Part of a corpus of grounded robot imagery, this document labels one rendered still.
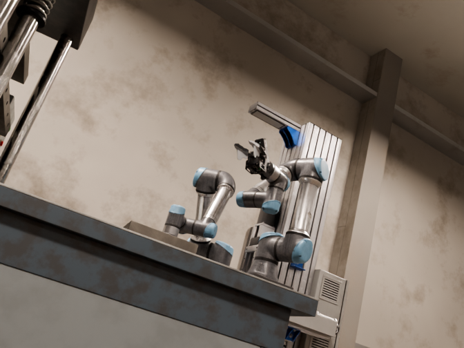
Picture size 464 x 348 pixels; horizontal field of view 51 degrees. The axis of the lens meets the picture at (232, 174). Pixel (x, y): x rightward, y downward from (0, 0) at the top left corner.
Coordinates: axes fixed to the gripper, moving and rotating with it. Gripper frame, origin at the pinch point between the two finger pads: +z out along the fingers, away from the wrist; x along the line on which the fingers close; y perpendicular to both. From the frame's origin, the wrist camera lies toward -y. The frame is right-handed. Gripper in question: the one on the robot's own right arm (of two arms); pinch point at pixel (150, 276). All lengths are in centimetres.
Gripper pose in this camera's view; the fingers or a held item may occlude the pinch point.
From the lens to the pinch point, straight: 229.2
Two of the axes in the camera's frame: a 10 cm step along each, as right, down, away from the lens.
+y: 8.8, 3.8, 2.8
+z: -2.6, 8.9, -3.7
